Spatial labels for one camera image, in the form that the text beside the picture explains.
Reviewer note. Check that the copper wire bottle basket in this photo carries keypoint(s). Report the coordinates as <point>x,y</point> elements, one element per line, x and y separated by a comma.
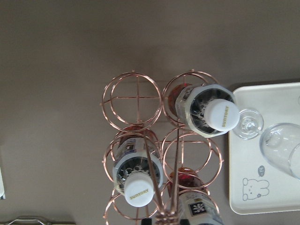
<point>133,98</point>

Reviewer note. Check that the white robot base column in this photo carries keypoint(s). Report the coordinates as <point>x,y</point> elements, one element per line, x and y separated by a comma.
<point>2,190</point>

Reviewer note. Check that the tea bottle white cap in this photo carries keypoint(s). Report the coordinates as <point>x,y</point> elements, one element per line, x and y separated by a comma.
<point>131,172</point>

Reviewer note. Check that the white rabbit tray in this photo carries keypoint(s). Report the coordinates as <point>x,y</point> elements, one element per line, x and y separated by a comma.
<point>254,185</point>

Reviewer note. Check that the clear wine glass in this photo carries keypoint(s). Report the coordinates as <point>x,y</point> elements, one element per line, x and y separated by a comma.
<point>279,143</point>

